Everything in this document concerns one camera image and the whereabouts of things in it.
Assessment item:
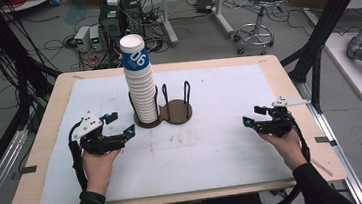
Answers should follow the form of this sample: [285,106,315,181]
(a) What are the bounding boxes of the white table mat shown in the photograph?
[26,59,295,204]

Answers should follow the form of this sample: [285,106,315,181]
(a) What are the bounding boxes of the white platform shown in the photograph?
[322,29,362,107]

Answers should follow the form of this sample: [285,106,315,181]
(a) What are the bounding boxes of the person's left hand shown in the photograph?
[80,148,125,198]

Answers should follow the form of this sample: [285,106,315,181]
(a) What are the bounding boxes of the wooden cup holder wire loops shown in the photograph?
[127,79,195,131]

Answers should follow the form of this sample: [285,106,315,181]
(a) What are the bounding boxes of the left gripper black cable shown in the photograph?
[65,120,90,194]

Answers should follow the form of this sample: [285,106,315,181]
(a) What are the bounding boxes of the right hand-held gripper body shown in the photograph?
[261,93,315,139]

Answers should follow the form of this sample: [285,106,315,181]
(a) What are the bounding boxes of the black box on floor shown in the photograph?
[194,0,214,14]

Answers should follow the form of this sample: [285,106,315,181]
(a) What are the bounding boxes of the stack of paper cups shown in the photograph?
[122,62,161,126]

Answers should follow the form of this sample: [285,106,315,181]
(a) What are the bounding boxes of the grey bench power supply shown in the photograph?
[87,24,105,52]
[72,24,93,54]

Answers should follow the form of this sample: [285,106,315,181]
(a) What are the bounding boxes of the black wristband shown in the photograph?
[78,188,107,204]

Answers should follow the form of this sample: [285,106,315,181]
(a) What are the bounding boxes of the black tape piece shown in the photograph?
[19,165,39,176]
[314,134,338,148]

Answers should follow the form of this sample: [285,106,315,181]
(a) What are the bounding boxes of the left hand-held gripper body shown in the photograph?
[69,109,118,159]

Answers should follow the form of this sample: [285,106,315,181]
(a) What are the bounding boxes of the person's right hand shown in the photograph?
[258,128,310,175]

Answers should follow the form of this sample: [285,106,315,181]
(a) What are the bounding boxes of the white desk leg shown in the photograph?
[158,0,181,48]
[210,0,236,40]

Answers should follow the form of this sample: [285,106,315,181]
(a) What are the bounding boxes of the black metal frame post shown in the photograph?
[274,0,362,117]

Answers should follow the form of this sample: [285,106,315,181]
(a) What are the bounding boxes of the black computer tower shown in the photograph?
[97,0,148,51]

